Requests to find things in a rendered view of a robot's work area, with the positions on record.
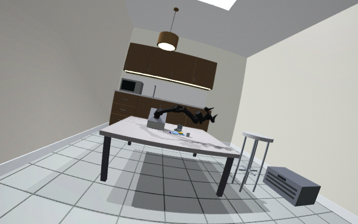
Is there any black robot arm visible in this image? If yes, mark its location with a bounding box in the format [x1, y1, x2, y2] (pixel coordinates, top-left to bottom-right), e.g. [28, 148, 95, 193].
[154, 105, 212, 124]

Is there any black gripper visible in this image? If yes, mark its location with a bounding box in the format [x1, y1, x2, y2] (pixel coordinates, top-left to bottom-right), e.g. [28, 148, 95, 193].
[204, 107, 217, 123]

